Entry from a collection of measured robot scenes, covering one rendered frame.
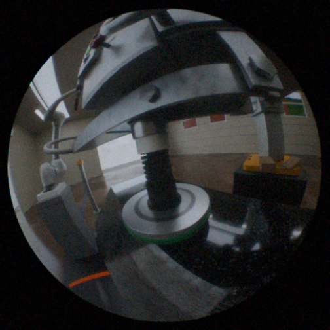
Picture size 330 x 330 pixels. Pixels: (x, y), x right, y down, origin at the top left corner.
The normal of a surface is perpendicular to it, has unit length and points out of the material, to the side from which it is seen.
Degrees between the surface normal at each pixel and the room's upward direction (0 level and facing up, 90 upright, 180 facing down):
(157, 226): 0
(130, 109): 90
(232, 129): 90
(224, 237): 0
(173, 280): 45
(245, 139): 90
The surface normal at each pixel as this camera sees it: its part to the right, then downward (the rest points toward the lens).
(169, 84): -0.43, 0.25
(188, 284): -0.66, -0.51
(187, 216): -0.18, -0.97
